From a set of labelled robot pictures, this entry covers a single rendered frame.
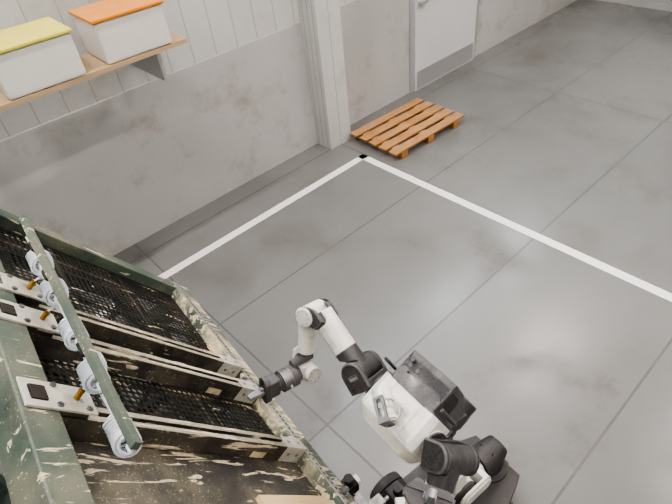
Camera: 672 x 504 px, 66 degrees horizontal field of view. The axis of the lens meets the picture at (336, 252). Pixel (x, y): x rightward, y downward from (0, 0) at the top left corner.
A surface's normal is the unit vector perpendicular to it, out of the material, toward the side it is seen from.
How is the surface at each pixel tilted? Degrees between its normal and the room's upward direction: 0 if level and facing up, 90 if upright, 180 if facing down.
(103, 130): 90
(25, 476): 34
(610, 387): 0
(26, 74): 90
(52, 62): 90
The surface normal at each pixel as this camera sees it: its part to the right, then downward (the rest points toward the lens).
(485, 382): -0.10, -0.75
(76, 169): 0.68, 0.44
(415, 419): -0.40, -0.50
